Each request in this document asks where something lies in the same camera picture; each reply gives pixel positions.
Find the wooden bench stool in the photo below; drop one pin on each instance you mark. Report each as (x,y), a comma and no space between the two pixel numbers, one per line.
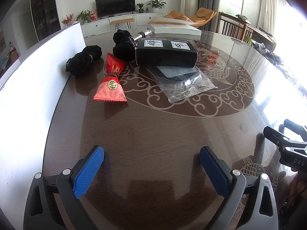
(127,21)

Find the clear bag dark cloth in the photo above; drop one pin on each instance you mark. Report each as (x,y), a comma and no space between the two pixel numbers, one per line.
(179,83)

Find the gold cosmetic tube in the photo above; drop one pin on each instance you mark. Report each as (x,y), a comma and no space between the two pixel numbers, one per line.
(142,34)

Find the large white box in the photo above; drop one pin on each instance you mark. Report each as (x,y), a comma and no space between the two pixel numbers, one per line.
(30,91)

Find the white tv cabinet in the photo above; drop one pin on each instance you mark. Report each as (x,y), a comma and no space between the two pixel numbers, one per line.
(103,25)

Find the flat white gift box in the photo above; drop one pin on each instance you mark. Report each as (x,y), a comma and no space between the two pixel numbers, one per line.
(162,25)

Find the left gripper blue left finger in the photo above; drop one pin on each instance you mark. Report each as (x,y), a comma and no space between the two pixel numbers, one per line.
(41,211)

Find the black velvet scrunchie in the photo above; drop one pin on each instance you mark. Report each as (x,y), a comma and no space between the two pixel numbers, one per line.
(82,62)
(125,46)

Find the green potted plant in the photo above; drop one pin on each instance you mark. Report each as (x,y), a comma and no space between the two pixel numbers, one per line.
(84,17)
(156,5)

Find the wooden dining chair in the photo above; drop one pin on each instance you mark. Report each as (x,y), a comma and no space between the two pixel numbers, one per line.
(231,26)

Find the person's right hand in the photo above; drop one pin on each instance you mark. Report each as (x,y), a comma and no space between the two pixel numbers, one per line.
(297,185)

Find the dark display cabinet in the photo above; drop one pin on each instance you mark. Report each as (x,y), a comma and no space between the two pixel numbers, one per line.
(45,18)

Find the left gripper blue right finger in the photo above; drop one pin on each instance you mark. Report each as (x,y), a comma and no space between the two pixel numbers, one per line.
(260,210)

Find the black flat television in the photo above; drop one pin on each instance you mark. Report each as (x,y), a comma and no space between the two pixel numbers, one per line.
(112,7)

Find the red flower vase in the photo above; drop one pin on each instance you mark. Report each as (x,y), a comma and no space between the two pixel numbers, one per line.
(68,20)

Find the small potted plant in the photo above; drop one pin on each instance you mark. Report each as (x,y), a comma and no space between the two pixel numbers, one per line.
(140,8)

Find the black rectangular box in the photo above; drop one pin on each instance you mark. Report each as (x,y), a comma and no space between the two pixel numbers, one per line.
(165,52)

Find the red snack packet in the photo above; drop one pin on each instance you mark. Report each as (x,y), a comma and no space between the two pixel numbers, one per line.
(110,88)

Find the green potted plant right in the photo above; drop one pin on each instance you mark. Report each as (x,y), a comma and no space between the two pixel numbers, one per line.
(156,5)

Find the green potted plant left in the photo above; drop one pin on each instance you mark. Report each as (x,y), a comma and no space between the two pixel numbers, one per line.
(84,17)

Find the orange lounge chair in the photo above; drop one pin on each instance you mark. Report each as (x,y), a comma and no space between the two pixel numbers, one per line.
(201,18)

